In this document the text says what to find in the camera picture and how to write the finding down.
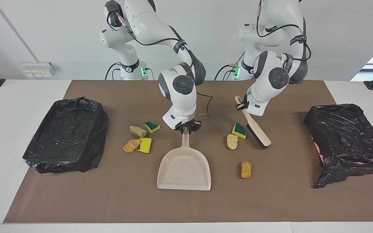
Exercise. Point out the brown paper table mat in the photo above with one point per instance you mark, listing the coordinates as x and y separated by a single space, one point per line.
186 207

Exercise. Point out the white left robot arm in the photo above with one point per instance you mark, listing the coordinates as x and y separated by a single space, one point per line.
261 94

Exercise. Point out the beige plastic dustpan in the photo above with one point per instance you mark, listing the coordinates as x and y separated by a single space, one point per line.
183 171

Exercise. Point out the green yellow sponge piece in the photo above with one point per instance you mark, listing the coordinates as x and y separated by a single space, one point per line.
152 127
239 130

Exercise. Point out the black bag lined bin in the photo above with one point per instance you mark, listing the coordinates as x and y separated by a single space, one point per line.
66 136

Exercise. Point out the orange croissant piece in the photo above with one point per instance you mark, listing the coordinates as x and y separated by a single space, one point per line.
130 146

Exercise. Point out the white wall socket box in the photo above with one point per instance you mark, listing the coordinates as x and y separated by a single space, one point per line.
39 69

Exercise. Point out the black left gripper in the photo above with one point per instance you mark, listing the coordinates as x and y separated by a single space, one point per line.
244 105

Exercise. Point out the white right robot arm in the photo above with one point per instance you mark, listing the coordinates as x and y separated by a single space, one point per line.
147 22

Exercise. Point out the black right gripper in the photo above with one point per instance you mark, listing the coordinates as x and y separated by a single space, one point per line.
191 124

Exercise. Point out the pale croissant piece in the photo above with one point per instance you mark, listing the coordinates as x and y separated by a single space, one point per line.
232 142

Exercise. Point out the black bag bin showing pink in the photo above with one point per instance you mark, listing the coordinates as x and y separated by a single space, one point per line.
345 136

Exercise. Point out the beige hand brush black bristles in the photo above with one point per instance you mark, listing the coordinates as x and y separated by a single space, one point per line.
259 132

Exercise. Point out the brown bread roll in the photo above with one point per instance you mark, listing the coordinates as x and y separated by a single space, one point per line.
246 170

